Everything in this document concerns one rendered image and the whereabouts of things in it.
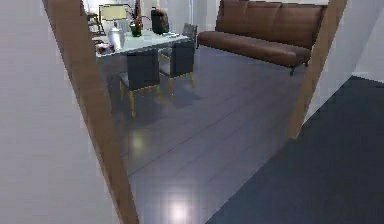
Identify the yellow shade table lamp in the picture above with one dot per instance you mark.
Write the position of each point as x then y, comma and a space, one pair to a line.
113, 13

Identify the red plant in green pot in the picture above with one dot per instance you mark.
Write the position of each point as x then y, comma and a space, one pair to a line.
136, 20

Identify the dark grey chair gold legs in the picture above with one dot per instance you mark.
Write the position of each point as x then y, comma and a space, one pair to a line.
143, 70
180, 61
190, 30

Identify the brown leather sofa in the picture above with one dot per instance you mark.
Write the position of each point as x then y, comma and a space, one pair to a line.
266, 33

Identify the black and red bag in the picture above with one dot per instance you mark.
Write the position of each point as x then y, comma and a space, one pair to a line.
159, 20

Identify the dark wooden chair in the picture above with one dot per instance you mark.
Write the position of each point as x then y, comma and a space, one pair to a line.
95, 21

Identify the brown wooden door frame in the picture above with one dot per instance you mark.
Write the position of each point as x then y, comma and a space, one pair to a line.
90, 100

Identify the white dining table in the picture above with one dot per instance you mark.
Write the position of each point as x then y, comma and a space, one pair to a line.
146, 41

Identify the silver metal vase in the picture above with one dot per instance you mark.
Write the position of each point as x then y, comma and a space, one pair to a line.
116, 37

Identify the red and white bowl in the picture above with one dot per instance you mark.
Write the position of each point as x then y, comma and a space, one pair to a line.
105, 48

